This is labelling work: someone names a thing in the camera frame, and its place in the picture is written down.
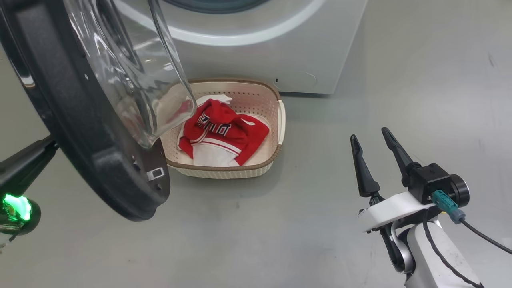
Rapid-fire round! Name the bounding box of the green-band left gripper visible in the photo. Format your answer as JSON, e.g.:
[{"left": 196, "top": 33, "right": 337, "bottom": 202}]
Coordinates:
[{"left": 0, "top": 135, "right": 60, "bottom": 236}]

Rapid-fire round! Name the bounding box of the white-band right gripper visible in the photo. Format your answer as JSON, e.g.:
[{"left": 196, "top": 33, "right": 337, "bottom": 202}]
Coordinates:
[{"left": 350, "top": 127, "right": 470, "bottom": 233}]

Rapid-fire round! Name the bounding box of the black glass washing machine door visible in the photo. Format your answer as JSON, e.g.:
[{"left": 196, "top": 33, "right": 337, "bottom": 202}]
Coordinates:
[{"left": 0, "top": 0, "right": 197, "bottom": 222}]

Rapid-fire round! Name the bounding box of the red white lettered jersey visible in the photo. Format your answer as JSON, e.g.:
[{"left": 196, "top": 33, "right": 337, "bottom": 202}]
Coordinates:
[{"left": 177, "top": 94, "right": 264, "bottom": 167}]

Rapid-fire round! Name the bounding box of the white front-load washing machine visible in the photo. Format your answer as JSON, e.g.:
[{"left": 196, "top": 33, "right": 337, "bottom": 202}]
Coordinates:
[{"left": 114, "top": 0, "right": 368, "bottom": 95}]

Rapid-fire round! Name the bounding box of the cream perforated laundry basket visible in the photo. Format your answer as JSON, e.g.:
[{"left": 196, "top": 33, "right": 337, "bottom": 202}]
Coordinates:
[{"left": 160, "top": 78, "right": 286, "bottom": 179}]

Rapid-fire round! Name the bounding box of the right camera cable teal plug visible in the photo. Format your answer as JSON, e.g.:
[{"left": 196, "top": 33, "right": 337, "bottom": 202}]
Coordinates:
[{"left": 431, "top": 190, "right": 512, "bottom": 255}]

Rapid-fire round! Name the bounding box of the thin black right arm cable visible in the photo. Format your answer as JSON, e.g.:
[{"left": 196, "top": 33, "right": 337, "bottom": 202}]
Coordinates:
[{"left": 422, "top": 220, "right": 485, "bottom": 288}]

